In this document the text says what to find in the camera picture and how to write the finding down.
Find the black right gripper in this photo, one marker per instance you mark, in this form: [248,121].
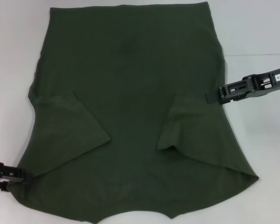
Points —
[268,82]

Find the dark green shirt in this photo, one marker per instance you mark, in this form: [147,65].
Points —
[130,93]

